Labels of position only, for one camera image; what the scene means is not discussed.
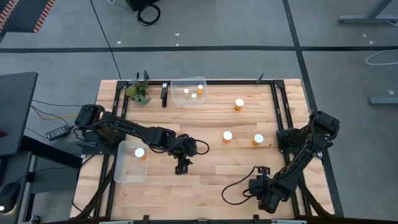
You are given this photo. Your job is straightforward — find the large orange pill bottle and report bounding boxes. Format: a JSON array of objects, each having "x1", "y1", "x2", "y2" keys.
[{"x1": 134, "y1": 147, "x2": 148, "y2": 161}]

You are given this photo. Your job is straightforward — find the small green artificial plant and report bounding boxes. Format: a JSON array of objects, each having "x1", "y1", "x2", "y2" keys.
[{"x1": 124, "y1": 77, "x2": 152, "y2": 107}]

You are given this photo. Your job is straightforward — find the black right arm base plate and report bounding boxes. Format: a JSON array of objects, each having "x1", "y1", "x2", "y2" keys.
[{"x1": 275, "y1": 128, "x2": 312, "y2": 154}]

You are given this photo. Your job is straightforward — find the black desk top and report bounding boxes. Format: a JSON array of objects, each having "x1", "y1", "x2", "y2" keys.
[{"x1": 0, "y1": 72, "x2": 39, "y2": 156}]

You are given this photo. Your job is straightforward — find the black coiled cable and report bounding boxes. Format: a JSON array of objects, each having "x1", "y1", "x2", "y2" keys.
[{"x1": 137, "y1": 2, "x2": 162, "y2": 27}]

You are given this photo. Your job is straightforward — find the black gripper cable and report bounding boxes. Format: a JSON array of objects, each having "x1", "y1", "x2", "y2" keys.
[
  {"x1": 221, "y1": 166, "x2": 259, "y2": 206},
  {"x1": 194, "y1": 139, "x2": 210, "y2": 156}
]

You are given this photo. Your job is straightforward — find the long black floor cable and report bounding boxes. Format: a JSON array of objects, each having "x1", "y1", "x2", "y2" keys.
[{"x1": 89, "y1": 0, "x2": 122, "y2": 80}]

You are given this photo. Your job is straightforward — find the black power adapter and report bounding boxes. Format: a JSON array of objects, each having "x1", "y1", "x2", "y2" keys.
[{"x1": 45, "y1": 124, "x2": 71, "y2": 141}]

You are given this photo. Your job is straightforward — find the black box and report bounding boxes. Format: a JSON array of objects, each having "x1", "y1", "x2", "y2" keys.
[{"x1": 126, "y1": 0, "x2": 159, "y2": 11}]

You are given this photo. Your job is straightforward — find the white floor cable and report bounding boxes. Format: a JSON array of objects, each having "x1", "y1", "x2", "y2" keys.
[{"x1": 365, "y1": 48, "x2": 398, "y2": 66}]

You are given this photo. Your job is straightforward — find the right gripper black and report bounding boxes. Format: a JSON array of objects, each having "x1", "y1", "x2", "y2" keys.
[{"x1": 248, "y1": 166, "x2": 271, "y2": 202}]

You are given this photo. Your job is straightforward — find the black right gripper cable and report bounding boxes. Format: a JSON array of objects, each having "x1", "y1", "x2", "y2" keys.
[{"x1": 221, "y1": 166, "x2": 259, "y2": 206}]

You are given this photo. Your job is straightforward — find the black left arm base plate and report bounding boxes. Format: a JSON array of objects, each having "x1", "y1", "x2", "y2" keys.
[{"x1": 81, "y1": 130, "x2": 126, "y2": 156}]

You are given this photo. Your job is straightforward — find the clear plastic bin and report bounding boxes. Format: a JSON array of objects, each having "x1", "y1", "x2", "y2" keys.
[
  {"x1": 170, "y1": 76, "x2": 209, "y2": 108},
  {"x1": 113, "y1": 140, "x2": 150, "y2": 184}
]

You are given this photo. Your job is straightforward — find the grey desk foot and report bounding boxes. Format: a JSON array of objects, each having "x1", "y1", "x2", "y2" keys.
[{"x1": 369, "y1": 96, "x2": 398, "y2": 105}]

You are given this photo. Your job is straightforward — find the black aluminium table frame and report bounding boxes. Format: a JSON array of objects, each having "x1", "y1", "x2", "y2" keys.
[{"x1": 105, "y1": 79, "x2": 312, "y2": 218}]

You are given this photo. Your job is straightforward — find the grey desk leg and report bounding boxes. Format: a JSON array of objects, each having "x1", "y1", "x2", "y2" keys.
[{"x1": 338, "y1": 0, "x2": 398, "y2": 25}]

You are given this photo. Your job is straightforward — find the black mat orange stripes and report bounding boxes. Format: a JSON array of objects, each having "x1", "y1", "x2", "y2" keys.
[{"x1": 0, "y1": 0, "x2": 56, "y2": 34}]

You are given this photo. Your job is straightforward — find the yellow floor cable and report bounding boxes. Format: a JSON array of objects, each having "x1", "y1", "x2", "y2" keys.
[{"x1": 30, "y1": 105, "x2": 78, "y2": 121}]

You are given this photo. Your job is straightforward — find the black rectangular device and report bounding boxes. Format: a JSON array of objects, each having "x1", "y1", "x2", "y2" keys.
[{"x1": 160, "y1": 82, "x2": 169, "y2": 108}]

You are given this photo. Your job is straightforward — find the black rounded device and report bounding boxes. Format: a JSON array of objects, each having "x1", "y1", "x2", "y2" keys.
[{"x1": 0, "y1": 182, "x2": 21, "y2": 214}]

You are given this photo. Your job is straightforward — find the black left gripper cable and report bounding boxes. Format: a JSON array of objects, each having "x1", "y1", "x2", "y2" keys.
[{"x1": 194, "y1": 139, "x2": 210, "y2": 156}]

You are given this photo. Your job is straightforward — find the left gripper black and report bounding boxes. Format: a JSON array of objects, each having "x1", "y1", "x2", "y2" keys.
[{"x1": 170, "y1": 133, "x2": 198, "y2": 175}]

